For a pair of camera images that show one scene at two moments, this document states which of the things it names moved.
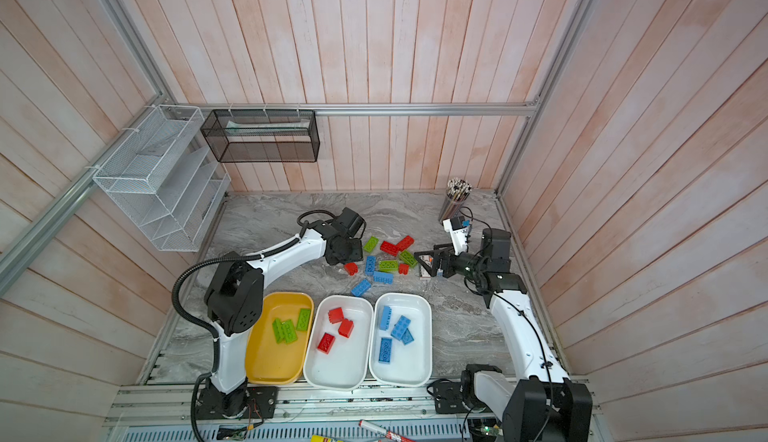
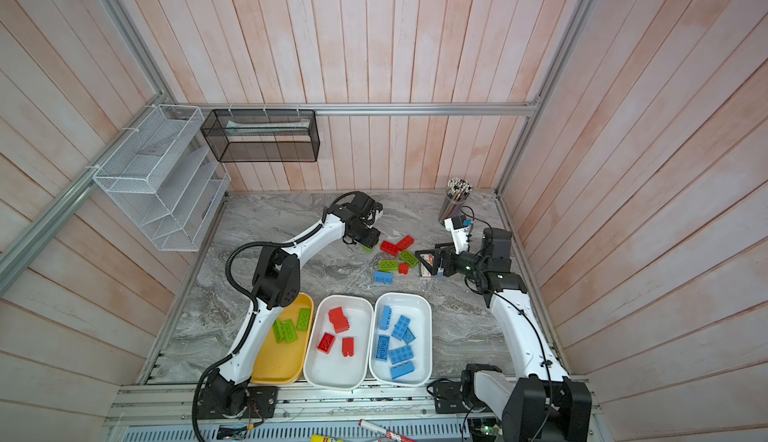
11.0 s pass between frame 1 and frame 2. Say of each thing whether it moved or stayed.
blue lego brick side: stayed
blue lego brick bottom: stayed
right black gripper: stayed
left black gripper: moved
